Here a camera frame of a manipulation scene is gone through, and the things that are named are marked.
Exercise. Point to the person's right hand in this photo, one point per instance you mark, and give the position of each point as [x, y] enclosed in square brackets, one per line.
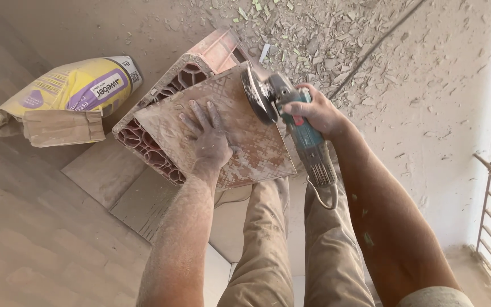
[320, 113]

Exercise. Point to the person's left hand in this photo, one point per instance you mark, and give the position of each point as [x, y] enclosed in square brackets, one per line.
[209, 143]

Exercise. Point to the person's right fingers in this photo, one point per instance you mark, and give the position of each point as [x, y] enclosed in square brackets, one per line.
[299, 108]

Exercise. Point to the blue angle grinder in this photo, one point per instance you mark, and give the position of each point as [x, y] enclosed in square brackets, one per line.
[292, 119]

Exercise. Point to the dusty ceramic tile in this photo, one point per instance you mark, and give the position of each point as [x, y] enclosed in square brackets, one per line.
[224, 132]

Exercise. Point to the heap of tile shards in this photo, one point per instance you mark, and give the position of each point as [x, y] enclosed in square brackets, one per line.
[313, 38]

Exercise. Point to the red hollow clay brick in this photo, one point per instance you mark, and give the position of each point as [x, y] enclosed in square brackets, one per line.
[173, 106]

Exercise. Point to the person's beige trousers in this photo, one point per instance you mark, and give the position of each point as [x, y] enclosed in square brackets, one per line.
[296, 251]

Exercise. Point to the large beige floor tile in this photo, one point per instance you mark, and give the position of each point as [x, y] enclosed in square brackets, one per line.
[100, 170]
[151, 204]

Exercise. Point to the person's beige shirt sleeve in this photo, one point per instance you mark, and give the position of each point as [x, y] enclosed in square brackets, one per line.
[435, 297]

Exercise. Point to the yellow cement bag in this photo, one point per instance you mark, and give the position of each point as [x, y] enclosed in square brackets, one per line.
[62, 100]

